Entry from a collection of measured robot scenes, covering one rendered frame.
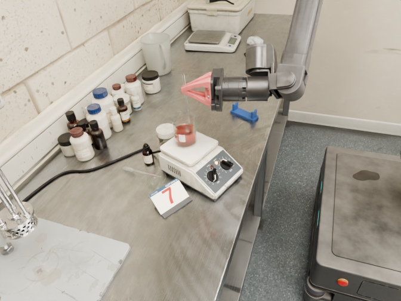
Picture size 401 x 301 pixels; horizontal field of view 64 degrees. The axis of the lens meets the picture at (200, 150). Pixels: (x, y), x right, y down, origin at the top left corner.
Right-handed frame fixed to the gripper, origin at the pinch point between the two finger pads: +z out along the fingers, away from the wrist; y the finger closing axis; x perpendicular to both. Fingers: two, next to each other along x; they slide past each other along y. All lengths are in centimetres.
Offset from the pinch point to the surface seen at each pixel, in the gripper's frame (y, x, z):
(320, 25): -134, 32, -59
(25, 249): 30, 24, 35
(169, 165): 4.3, 20.5, 5.8
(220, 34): -94, 21, -2
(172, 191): 11.7, 23.0, 3.8
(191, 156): 5.0, 16.8, -0.8
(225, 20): -106, 17, -4
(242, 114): -27.2, 24.6, -13.7
